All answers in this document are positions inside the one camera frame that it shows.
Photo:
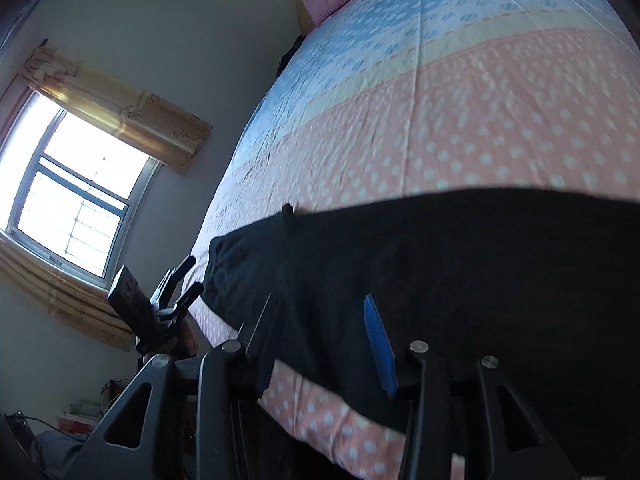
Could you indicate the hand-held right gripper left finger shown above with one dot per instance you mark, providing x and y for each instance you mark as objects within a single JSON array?
[{"x": 262, "y": 350}]

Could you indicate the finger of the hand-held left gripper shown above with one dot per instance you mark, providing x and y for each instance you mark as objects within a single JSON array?
[
  {"x": 175, "y": 275},
  {"x": 187, "y": 296}
]

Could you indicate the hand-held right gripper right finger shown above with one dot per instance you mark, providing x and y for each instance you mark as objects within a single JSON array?
[{"x": 380, "y": 345}]

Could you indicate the black pants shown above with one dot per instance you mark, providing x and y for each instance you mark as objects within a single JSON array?
[{"x": 475, "y": 270}]

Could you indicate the yellow patterned curtain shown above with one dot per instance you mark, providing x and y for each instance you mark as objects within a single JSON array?
[
  {"x": 60, "y": 300},
  {"x": 150, "y": 115}
]

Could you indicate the red box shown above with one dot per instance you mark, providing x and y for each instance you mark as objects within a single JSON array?
[{"x": 75, "y": 422}]

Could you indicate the grey cloth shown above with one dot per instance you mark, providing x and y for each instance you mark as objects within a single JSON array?
[{"x": 55, "y": 452}]

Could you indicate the bed with polka-dot sheet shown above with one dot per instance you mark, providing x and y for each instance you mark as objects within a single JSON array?
[{"x": 450, "y": 110}]

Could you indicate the side wall window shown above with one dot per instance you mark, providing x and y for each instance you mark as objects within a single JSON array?
[{"x": 75, "y": 185}]

